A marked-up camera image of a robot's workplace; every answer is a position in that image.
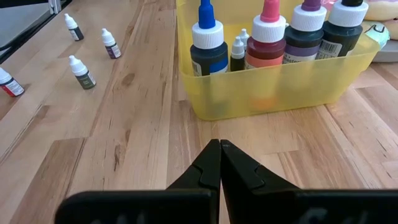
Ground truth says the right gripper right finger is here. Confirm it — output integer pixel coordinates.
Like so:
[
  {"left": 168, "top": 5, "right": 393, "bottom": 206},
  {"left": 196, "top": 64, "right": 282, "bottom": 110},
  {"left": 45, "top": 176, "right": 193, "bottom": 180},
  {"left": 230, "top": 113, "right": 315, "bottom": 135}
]
[{"left": 220, "top": 139, "right": 302, "bottom": 224}]

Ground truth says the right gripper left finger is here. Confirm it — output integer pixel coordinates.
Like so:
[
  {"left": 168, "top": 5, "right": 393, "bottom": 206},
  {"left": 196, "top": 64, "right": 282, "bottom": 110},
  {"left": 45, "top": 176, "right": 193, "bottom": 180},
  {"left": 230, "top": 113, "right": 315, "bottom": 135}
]
[{"left": 167, "top": 138, "right": 222, "bottom": 224}]

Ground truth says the blue-capped large colouring bottle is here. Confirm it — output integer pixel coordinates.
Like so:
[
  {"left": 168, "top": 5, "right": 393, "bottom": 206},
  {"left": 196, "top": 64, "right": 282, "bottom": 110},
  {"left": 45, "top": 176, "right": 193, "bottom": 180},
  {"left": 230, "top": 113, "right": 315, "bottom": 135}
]
[{"left": 189, "top": 0, "right": 229, "bottom": 77}]

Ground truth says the small white-capped dropper bottle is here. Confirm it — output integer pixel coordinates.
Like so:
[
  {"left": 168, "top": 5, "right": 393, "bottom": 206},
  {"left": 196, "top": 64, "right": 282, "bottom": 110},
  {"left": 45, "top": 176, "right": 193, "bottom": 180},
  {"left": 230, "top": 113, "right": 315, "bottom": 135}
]
[
  {"left": 238, "top": 28, "right": 251, "bottom": 50},
  {"left": 229, "top": 36, "right": 246, "bottom": 72},
  {"left": 63, "top": 12, "right": 85, "bottom": 42},
  {"left": 68, "top": 55, "right": 97, "bottom": 91}
]

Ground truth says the pink-capped large colouring bottle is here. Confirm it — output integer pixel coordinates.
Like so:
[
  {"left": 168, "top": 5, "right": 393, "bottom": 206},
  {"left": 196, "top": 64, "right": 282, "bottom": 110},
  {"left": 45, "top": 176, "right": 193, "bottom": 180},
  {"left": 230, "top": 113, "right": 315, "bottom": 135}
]
[{"left": 244, "top": 0, "right": 287, "bottom": 70}]

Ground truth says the violet-capped large colouring bottle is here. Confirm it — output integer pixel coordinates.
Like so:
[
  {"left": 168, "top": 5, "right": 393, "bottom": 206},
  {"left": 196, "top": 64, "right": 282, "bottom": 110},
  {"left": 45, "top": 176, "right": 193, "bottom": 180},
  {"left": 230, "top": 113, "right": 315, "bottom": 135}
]
[{"left": 282, "top": 0, "right": 328, "bottom": 65}]

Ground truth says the small purple-labelled dropper bottle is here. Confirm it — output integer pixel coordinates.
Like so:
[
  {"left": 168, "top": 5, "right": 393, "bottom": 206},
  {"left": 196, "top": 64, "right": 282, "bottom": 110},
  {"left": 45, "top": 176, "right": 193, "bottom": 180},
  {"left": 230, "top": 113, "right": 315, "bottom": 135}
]
[{"left": 100, "top": 27, "right": 123, "bottom": 60}]

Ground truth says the small red-labelled dropper bottle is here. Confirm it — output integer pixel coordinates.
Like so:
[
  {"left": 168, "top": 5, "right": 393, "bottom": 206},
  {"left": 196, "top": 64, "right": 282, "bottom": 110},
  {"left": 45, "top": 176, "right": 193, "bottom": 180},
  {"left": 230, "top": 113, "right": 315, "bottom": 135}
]
[{"left": 0, "top": 67, "right": 25, "bottom": 98}]

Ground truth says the yellow translucent plastic bin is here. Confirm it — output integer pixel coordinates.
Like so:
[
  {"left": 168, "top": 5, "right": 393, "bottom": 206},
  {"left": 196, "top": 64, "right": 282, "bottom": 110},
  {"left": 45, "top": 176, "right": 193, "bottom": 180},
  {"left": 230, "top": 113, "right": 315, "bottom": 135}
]
[{"left": 175, "top": 0, "right": 382, "bottom": 121}]

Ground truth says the grey round plate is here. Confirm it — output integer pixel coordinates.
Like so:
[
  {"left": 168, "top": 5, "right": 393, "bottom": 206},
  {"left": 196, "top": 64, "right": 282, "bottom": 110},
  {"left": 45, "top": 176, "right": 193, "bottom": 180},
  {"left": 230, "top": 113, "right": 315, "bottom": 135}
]
[{"left": 371, "top": 39, "right": 398, "bottom": 63}]

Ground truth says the silver metal bracket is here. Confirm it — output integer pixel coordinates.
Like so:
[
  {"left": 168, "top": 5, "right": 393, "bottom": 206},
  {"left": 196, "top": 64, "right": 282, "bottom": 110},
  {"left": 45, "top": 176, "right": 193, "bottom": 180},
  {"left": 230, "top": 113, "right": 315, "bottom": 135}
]
[{"left": 48, "top": 0, "right": 63, "bottom": 15}]

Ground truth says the black aluminium table frame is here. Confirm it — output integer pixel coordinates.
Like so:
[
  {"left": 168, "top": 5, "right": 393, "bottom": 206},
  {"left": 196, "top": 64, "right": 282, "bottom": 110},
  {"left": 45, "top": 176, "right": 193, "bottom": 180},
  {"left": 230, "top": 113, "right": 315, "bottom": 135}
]
[{"left": 0, "top": 0, "right": 73, "bottom": 65}]

